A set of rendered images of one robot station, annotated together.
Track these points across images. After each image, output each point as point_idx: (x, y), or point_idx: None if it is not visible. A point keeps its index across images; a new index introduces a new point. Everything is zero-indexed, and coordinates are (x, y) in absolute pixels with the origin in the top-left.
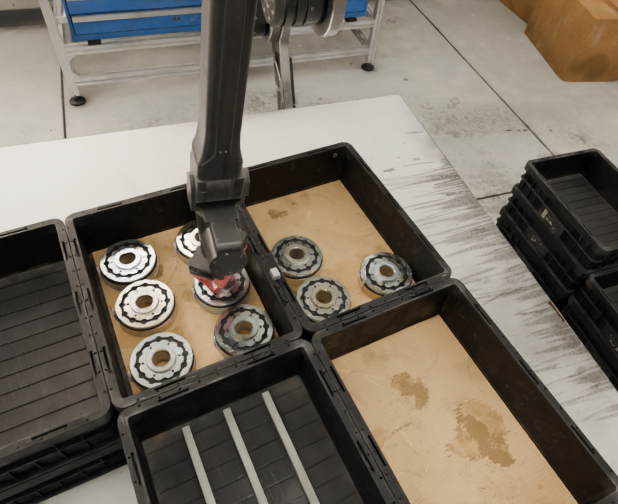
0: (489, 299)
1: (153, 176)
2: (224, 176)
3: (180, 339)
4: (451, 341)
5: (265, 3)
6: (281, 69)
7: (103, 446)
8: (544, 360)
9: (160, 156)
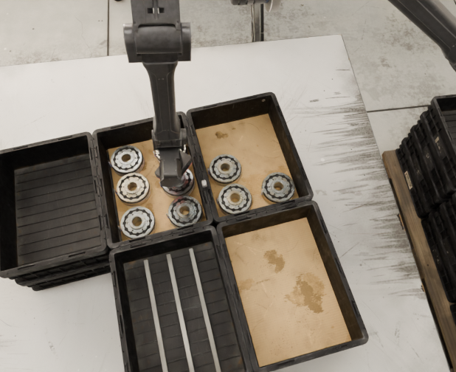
0: (356, 207)
1: None
2: (169, 139)
3: (148, 212)
4: (308, 235)
5: None
6: (254, 7)
7: (104, 262)
8: (378, 252)
9: None
